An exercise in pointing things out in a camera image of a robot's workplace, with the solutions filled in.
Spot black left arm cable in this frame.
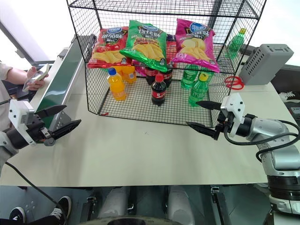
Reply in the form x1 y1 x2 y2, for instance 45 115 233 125
0 161 69 225

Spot black table bracket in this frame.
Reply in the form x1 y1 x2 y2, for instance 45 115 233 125
81 196 99 220
210 185 232 225

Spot green soda bottle yellow cap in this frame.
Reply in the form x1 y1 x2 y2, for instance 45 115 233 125
227 28 247 59
188 73 210 108

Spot pink snack bag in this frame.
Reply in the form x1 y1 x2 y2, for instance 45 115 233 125
131 59 150 76

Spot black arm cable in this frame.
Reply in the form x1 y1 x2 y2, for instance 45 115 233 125
0 161 69 225
223 120 300 163

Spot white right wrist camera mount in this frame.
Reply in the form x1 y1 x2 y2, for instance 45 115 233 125
220 93 246 138

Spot orange soda bottle blue cap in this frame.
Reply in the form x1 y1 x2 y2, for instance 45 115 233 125
107 67 127 102

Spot magenta chips bag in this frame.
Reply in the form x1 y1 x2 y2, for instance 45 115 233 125
172 18 220 73

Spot grey vented box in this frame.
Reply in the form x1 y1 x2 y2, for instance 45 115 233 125
239 44 294 86

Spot red handled scissors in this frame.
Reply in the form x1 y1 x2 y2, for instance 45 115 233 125
208 75 245 91

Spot cola bottle red cap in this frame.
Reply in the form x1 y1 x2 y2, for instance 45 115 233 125
150 74 168 107

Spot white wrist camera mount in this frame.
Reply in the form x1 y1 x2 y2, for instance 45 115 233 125
8 99 35 146
220 93 246 138

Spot green conveyor belt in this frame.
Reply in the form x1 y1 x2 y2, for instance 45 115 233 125
34 34 97 133

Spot small white object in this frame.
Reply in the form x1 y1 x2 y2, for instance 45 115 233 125
278 91 296 101

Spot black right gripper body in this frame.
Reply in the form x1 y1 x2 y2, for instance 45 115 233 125
215 110 232 133

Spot black white sneaker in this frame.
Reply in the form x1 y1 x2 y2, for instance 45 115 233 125
8 207 27 224
47 195 73 221

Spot green chips bag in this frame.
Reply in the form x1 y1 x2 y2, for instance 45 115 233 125
119 20 169 73

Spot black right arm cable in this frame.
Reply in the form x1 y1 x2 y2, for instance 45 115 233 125
223 120 300 163

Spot white robot leg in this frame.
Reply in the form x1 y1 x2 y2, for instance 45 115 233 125
167 185 195 225
97 187 129 219

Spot black wire basket shelf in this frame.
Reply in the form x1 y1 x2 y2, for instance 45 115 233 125
66 0 268 128

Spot dark red snack packet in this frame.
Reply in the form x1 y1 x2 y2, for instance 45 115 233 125
165 34 177 62

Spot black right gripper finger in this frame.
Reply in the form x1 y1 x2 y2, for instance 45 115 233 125
196 100 221 111
186 121 220 141

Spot person's hand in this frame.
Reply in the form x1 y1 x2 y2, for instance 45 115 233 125
26 66 50 91

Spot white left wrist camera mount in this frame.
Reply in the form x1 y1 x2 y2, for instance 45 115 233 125
8 99 35 146

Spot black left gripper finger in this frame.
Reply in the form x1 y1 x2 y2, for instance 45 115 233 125
50 119 82 141
35 105 68 119

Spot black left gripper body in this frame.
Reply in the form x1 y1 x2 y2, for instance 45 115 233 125
25 114 57 147

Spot red chips bag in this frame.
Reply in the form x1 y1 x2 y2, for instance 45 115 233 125
88 26 129 69

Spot white smartphone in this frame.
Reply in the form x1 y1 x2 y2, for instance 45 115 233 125
22 63 51 92

